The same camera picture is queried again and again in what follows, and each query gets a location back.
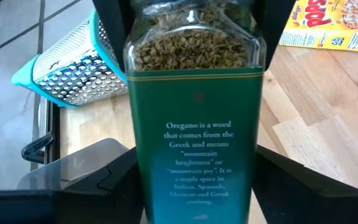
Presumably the green-label oregano jar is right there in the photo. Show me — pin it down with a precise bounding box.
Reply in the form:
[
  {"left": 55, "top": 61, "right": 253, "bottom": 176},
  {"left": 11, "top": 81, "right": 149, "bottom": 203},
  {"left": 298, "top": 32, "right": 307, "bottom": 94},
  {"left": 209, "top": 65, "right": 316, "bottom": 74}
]
[{"left": 124, "top": 0, "right": 266, "bottom": 224}]

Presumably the yellow Corn Pops box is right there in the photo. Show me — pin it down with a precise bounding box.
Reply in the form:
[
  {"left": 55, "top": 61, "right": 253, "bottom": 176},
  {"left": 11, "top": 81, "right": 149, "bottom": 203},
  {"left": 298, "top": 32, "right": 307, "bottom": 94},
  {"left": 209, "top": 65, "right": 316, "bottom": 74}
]
[{"left": 278, "top": 0, "right": 358, "bottom": 53}]

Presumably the teal-framed metal box grater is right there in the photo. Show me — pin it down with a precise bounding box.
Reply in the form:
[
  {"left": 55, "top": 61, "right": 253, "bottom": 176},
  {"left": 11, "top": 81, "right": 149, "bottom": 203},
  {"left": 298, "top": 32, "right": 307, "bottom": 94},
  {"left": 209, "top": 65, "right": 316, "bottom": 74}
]
[{"left": 11, "top": 9, "right": 129, "bottom": 109}]

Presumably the black table clamp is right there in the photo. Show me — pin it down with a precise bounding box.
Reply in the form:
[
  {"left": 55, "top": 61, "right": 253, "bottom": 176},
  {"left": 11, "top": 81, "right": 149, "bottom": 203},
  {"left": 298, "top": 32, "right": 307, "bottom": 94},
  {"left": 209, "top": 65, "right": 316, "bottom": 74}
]
[{"left": 21, "top": 132, "right": 55, "bottom": 165}]

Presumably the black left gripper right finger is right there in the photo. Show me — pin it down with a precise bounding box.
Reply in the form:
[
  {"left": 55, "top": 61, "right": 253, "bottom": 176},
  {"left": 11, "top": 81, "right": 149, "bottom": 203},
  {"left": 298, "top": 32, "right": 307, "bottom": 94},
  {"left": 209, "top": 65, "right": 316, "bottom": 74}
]
[{"left": 252, "top": 0, "right": 321, "bottom": 224}]

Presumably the black table base frame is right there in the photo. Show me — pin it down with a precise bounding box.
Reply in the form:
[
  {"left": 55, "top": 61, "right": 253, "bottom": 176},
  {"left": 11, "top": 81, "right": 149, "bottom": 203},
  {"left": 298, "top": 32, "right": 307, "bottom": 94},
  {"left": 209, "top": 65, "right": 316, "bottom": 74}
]
[{"left": 44, "top": 98, "right": 61, "bottom": 166}]

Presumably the grey translucent plastic bin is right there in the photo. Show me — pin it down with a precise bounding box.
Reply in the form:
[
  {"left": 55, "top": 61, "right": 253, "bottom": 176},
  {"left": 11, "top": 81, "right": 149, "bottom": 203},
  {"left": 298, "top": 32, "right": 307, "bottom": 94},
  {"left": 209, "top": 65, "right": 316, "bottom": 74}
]
[{"left": 16, "top": 138, "right": 130, "bottom": 191}]

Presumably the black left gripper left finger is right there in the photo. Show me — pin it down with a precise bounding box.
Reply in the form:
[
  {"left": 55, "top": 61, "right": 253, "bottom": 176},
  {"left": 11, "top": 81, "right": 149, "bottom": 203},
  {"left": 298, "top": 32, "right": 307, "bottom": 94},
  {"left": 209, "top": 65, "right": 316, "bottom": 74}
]
[{"left": 54, "top": 0, "right": 145, "bottom": 224}]

